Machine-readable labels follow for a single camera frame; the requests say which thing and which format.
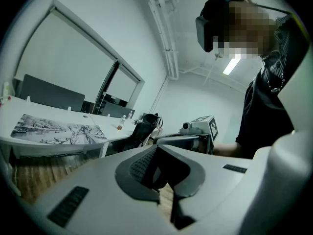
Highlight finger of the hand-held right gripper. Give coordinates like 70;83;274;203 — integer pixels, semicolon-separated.
157;139;199;153
154;134;201;141

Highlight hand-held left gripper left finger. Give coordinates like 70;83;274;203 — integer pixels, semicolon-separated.
36;144;181;235

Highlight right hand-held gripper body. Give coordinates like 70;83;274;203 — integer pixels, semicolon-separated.
179;115;220;155

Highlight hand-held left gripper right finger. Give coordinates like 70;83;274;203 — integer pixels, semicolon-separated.
156;144;255;235

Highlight anime print desk mat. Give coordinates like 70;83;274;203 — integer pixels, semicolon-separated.
10;114;109;145

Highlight person's right forearm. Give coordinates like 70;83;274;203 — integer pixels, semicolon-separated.
212;142;243;158

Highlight black office chair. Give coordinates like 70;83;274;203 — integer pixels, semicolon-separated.
121;113;163;153

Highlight bottle with orange liquid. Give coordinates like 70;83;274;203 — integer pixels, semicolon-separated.
116;115;127;131

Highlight person's black shirt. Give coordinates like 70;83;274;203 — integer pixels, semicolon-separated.
235;16;298;160

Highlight small grey desk divider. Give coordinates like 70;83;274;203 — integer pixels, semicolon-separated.
102;102;135;118

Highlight ceiling tube light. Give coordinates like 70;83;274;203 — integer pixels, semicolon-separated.
222;57;242;76

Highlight large grey desk divider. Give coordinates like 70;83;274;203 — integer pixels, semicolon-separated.
20;73;86;113

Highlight white ceiling pipes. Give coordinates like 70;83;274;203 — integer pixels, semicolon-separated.
142;0;180;81

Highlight person's head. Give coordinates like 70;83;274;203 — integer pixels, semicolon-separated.
212;0;278;60

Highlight window with white blind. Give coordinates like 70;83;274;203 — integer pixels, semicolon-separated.
13;0;146;115

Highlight black head-worn camera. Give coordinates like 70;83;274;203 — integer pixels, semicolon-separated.
195;0;233;53

